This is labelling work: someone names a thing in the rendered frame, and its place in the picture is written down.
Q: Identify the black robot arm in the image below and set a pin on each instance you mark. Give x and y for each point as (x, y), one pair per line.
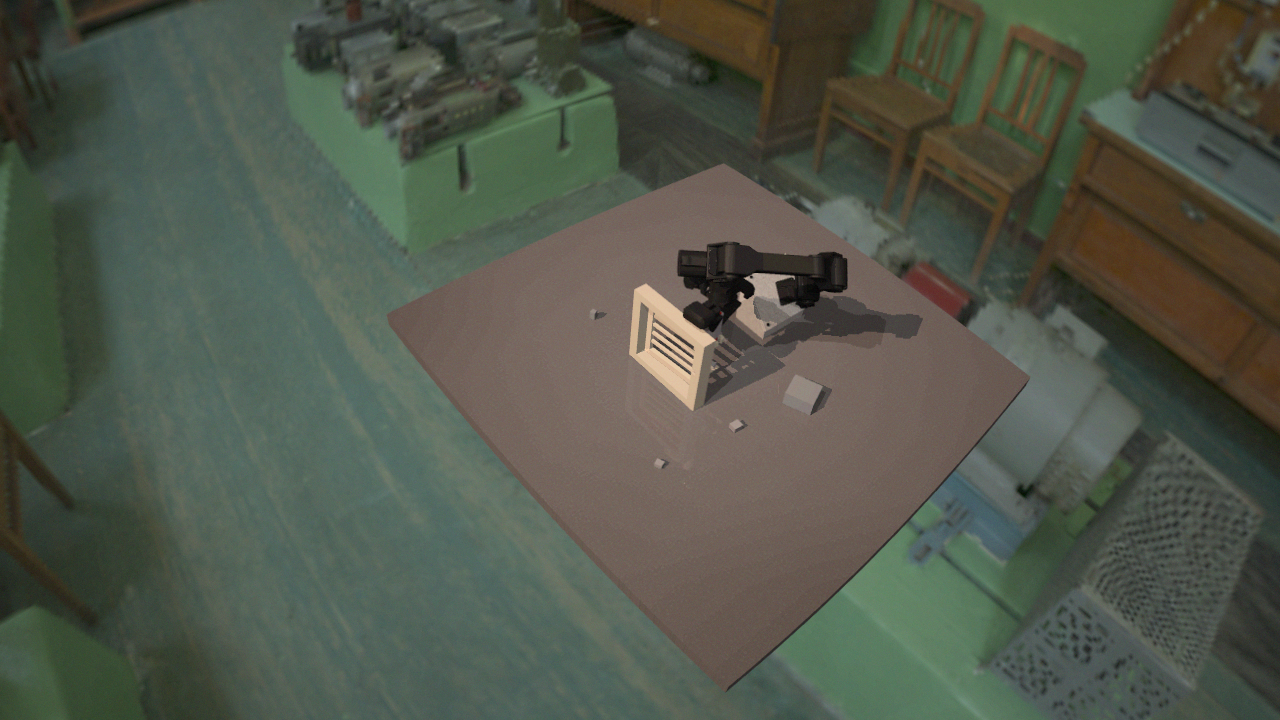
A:
(728, 261)

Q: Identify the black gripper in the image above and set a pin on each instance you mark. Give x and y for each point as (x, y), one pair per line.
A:
(720, 297)

